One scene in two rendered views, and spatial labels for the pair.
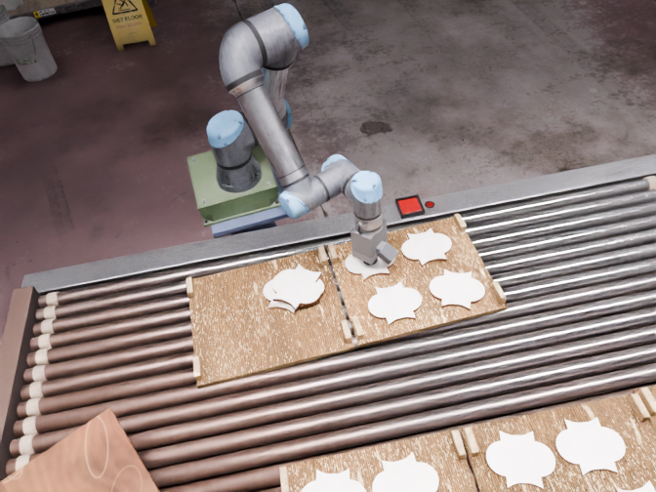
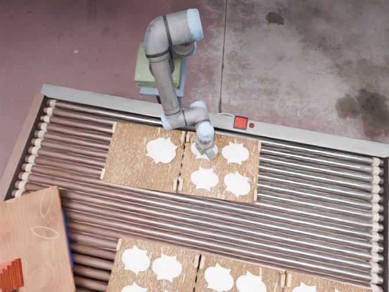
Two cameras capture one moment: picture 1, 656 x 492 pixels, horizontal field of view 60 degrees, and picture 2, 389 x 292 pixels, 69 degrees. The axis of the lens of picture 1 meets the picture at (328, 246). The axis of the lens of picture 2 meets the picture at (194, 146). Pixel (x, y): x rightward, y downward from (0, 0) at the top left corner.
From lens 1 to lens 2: 0.68 m
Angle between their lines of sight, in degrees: 26
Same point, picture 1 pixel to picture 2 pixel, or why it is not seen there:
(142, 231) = (128, 39)
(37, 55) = not seen: outside the picture
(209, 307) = (120, 142)
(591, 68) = not seen: outside the picture
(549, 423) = (240, 268)
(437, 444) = (189, 255)
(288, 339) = (148, 175)
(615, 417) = (270, 278)
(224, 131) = not seen: hidden behind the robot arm
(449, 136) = (313, 41)
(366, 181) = (205, 130)
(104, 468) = (46, 213)
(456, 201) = (265, 129)
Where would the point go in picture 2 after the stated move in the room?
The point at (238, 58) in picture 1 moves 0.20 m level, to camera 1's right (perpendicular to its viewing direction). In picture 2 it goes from (153, 43) to (203, 55)
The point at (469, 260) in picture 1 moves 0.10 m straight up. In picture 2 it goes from (252, 170) to (255, 165)
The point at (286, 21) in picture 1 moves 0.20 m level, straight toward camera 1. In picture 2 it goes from (189, 28) to (174, 73)
